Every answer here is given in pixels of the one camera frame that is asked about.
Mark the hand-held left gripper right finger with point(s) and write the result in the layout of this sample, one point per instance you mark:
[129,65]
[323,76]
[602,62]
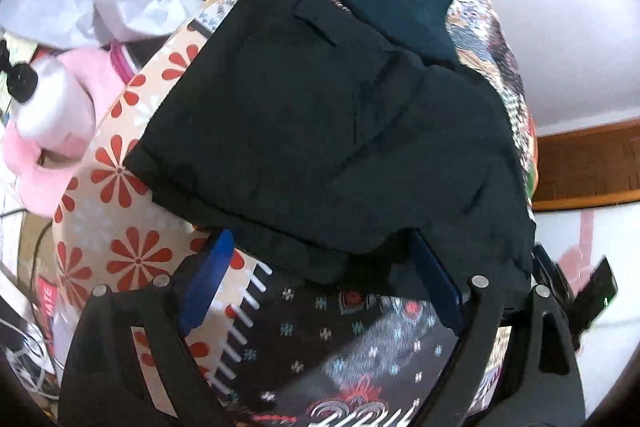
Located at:
[442,282]

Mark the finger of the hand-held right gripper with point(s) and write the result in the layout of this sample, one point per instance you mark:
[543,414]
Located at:
[546,268]

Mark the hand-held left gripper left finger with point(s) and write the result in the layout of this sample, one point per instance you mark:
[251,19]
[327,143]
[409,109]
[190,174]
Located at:
[209,279]

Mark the black pants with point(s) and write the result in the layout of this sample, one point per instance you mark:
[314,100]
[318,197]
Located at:
[300,132]

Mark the brown wooden furniture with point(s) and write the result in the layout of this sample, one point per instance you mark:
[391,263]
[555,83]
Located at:
[585,167]

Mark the beige red-flowered bed sheet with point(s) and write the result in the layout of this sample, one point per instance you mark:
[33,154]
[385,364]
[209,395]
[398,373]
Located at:
[125,207]

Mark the dark patterned blanket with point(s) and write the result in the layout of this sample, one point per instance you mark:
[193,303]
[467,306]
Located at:
[350,349]

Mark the pink plush toy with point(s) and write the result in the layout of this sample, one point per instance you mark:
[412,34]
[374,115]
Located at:
[55,107]

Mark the pale plastic bag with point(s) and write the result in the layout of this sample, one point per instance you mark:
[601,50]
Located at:
[45,2]

